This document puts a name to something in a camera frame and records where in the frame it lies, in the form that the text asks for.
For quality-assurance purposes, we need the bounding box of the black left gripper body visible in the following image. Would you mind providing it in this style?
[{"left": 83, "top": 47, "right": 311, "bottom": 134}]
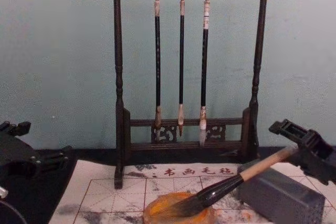
[{"left": 0, "top": 131, "right": 44, "bottom": 183}]

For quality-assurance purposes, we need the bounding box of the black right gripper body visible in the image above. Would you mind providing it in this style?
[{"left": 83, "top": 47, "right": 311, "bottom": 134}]
[{"left": 301, "top": 129, "right": 336, "bottom": 180}]

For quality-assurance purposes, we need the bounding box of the large brush with tan handle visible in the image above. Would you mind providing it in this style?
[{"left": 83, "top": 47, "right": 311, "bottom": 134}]
[{"left": 172, "top": 146, "right": 299, "bottom": 218}]

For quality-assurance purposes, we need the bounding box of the black table cloth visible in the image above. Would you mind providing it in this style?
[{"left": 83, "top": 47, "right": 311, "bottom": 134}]
[{"left": 0, "top": 145, "right": 336, "bottom": 224}]

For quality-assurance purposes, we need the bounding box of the grey stone block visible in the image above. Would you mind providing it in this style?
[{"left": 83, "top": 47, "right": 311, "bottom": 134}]
[{"left": 237, "top": 167, "right": 326, "bottom": 224}]

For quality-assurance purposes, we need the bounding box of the white felt mat, red grid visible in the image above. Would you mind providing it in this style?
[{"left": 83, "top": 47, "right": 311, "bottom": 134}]
[{"left": 56, "top": 158, "right": 336, "bottom": 224}]

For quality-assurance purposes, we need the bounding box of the black brush with white tip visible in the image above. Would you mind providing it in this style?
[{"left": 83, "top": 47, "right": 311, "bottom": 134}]
[{"left": 198, "top": 0, "right": 212, "bottom": 147}]

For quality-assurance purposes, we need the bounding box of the dark wooden brush rack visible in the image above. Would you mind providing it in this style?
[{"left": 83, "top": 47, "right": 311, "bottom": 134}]
[{"left": 90, "top": 0, "right": 290, "bottom": 190}]

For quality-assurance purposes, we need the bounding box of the orange ink dish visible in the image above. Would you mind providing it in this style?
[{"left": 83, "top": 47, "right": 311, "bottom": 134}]
[{"left": 143, "top": 191, "right": 219, "bottom": 224}]

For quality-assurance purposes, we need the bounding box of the thin black brush, dark tip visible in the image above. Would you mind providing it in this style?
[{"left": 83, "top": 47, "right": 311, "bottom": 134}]
[{"left": 177, "top": 0, "right": 186, "bottom": 137}]

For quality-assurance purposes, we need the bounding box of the black brush with brown tip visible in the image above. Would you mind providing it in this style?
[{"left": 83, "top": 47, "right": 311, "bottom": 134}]
[{"left": 153, "top": 0, "right": 163, "bottom": 131}]

